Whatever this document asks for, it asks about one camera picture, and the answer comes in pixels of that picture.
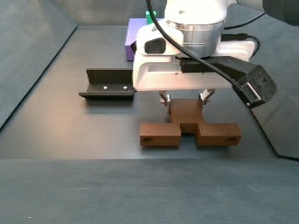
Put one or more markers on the brown T-shaped block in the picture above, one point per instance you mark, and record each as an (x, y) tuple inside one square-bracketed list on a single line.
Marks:
[(187, 122)]

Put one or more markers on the purple base block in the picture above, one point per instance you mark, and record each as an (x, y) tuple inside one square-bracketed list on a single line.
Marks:
[(134, 38)]

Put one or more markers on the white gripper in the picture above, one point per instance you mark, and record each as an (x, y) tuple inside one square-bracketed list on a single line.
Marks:
[(172, 71)]

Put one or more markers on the green U-shaped block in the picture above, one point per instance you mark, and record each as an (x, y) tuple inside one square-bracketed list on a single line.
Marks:
[(148, 18)]

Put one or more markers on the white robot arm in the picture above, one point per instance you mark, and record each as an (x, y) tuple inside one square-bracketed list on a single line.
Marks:
[(182, 52)]

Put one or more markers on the black angle fixture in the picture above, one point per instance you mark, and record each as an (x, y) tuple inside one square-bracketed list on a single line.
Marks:
[(108, 83)]

